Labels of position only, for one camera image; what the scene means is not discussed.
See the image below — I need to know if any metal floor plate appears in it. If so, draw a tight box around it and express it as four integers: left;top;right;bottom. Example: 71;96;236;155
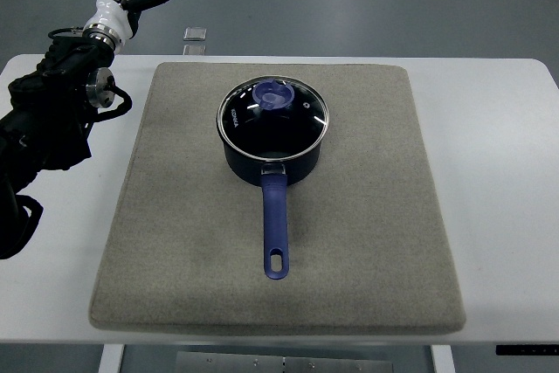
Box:
183;44;206;56
183;27;207;41

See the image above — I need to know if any black table control panel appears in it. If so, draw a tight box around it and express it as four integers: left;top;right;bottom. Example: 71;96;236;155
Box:
495;344;559;356

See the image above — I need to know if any metal table base plate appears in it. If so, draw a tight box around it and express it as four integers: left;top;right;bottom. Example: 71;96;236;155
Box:
175;351;394;373

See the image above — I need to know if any dark pot with blue handle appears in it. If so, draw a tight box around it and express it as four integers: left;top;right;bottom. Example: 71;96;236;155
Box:
217;131;325;280

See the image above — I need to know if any left white table leg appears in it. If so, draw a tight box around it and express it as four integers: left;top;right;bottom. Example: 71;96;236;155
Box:
98;344;125;373

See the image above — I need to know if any right white table leg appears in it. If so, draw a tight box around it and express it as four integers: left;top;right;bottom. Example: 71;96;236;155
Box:
431;345;457;373

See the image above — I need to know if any beige fabric mat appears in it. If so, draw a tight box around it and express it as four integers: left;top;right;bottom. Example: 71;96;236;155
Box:
89;63;466;336

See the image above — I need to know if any upper metal floor plate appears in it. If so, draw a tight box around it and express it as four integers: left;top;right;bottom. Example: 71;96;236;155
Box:
183;27;207;41

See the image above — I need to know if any glass lid with blue knob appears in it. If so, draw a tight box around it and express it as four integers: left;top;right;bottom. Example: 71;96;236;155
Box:
217;76;329;161

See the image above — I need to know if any lower metal floor plate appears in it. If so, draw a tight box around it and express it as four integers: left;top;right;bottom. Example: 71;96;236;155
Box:
183;44;206;56

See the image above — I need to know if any white table leg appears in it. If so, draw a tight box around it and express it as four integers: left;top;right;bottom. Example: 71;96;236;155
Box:
431;345;457;373
98;344;125;373

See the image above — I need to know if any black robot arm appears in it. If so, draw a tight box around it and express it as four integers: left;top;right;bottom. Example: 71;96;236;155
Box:
1;24;132;259

